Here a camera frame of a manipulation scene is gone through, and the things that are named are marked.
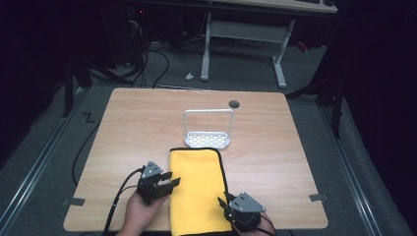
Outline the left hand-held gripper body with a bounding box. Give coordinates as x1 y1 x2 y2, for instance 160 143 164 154
136 159 169 207

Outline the black metal stand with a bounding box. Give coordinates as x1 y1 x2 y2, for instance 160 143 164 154
61 57 134 118
284 77 345 140

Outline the white background desk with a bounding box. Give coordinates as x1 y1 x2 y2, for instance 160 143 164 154
131 0 339 89

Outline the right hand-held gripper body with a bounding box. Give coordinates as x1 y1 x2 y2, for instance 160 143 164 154
223 191 268 234

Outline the grey tape piece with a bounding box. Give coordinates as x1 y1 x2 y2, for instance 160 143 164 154
308 193 328 203
61 197 87 207

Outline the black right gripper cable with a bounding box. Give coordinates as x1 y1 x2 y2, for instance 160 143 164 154
254 212 279 236

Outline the yellow and grey cloth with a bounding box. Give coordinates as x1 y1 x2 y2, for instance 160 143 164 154
168 147 233 236

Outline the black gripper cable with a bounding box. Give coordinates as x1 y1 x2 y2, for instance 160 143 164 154
254 212 279 236
101 166 147 236

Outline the bundle of black cables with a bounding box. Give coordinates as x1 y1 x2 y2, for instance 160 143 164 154
126 18 171 89

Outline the metal floor rail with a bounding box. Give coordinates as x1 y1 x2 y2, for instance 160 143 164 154
319 106 384 236
0 88 87 234

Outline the person's left hand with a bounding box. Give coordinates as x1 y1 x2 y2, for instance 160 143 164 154
115 191 169 236

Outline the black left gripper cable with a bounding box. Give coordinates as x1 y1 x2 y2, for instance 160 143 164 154
101 166 147 236

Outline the black computer tower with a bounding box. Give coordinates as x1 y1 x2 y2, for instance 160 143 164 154
112 4 150 68

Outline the person's right hand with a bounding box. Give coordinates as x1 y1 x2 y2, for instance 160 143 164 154
233 213 277 236

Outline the black floor cable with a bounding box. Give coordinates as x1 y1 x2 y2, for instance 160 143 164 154
71 122 101 187

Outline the white drying rack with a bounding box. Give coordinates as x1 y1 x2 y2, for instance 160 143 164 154
183 108 236 150

